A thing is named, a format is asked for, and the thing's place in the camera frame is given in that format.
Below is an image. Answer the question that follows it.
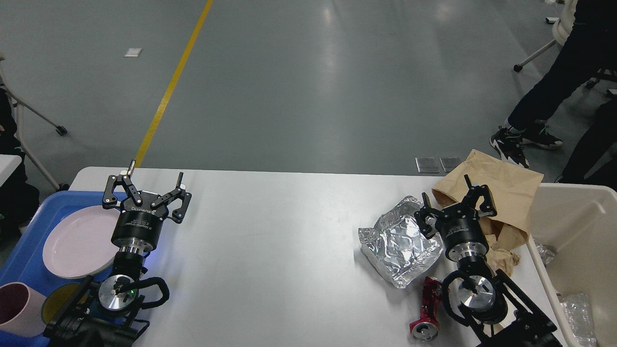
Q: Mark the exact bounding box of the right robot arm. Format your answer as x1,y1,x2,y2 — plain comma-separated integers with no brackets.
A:
414,175,561,347

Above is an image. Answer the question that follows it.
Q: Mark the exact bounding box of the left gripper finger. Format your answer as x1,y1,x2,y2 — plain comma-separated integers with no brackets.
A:
102,160,143,210
150,172,192,224

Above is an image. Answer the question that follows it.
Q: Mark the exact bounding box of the white rolling chair base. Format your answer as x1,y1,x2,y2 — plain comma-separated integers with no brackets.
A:
0,53,70,191

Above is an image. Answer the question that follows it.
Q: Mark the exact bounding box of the person in dark clothes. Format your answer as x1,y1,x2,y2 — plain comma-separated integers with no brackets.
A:
491,0,617,189

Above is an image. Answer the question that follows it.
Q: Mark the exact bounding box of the crushed red soda can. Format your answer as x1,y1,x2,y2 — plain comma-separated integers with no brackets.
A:
409,276,443,341

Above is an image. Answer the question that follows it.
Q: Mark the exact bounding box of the metal floor socket plate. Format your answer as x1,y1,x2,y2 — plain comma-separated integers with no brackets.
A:
415,157,441,174

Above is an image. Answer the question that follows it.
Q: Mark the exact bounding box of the person at left edge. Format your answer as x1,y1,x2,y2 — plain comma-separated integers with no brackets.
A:
0,88,40,237

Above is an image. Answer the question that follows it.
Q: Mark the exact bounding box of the rolling chair leg right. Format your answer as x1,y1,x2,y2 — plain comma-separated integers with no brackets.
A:
512,0,577,73

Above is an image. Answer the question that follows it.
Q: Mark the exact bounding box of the white paper on floor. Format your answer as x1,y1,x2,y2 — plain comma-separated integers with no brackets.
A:
124,48,143,58

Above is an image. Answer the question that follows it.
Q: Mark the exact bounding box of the crumpled brown paper ball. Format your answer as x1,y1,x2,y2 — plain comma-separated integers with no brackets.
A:
485,235,520,277

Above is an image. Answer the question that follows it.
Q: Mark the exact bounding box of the aluminium foil tray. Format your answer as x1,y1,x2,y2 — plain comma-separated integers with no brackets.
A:
358,196,443,289

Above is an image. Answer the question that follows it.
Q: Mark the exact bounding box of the pink mug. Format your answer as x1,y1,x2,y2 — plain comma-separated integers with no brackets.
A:
0,282,47,338

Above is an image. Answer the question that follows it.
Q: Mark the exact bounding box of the dark teal mug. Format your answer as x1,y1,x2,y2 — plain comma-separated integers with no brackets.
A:
40,283,80,324

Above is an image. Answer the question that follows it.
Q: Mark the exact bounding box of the clear plastic bottle in bin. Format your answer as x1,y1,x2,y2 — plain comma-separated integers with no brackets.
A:
558,292,597,347

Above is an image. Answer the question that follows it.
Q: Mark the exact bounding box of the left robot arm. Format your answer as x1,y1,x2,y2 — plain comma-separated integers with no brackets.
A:
43,160,192,347

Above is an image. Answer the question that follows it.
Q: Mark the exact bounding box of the pink plate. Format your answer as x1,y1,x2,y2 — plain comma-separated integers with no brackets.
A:
42,206,120,279

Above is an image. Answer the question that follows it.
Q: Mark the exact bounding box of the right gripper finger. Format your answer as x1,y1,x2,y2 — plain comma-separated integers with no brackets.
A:
414,192,445,240
457,175,497,219

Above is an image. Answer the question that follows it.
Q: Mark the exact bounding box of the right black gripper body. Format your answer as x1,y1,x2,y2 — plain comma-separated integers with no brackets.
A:
436,206,489,262

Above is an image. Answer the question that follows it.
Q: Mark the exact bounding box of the brown paper bag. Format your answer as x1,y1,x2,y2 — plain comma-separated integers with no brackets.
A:
432,149,543,251

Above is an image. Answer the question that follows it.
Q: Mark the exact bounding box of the blue plastic tray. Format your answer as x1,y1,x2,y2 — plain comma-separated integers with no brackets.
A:
1,191,111,345

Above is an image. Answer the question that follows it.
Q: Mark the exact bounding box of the beige plastic bin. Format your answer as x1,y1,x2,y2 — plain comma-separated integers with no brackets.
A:
527,184,617,347

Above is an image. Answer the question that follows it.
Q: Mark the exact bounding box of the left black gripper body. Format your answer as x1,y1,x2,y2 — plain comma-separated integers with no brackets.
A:
111,191,168,251

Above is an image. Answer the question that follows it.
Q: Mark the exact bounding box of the crumpled clear plastic wrap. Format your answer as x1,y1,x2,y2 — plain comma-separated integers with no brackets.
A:
533,238,558,267

